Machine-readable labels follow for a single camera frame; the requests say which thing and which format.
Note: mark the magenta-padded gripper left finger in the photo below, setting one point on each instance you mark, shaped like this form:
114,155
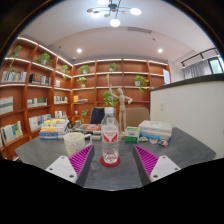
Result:
66,166

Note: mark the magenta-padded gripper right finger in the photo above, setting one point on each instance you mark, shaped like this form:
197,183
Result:
160,166

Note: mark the clear water bottle red label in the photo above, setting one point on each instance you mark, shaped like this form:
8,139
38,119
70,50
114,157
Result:
110,136

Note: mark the cream mug with bear drawing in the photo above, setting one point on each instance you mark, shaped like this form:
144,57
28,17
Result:
75,143

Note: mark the colourful stack of books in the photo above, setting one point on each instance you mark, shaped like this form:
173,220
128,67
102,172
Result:
53,128

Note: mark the small green and white box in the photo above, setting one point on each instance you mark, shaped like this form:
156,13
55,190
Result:
132,135

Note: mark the brown padded chair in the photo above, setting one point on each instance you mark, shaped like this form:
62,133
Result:
138,116

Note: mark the black office chair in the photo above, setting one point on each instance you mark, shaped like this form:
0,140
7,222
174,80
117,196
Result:
96,115

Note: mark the wooden artist mannequin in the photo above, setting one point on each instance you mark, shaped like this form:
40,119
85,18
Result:
122,106

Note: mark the wooden shelf unit with books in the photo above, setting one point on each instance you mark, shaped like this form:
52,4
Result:
33,93

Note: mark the grey window curtain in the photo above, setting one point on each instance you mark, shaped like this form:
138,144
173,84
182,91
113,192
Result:
196,69

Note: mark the round recessed ceiling light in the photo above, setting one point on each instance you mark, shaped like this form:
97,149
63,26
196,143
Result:
160,50
79,50

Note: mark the black ceiling track light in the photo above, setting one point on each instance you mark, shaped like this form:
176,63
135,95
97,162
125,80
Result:
200,55

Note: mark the ceiling air vent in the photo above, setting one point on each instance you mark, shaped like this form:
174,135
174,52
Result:
139,30

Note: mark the branched ceiling lamp with globes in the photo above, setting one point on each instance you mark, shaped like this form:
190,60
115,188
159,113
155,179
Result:
114,11

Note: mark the white wall switch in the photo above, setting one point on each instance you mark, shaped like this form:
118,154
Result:
162,106

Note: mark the white wall notice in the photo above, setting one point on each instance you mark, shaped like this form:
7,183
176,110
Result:
166,76

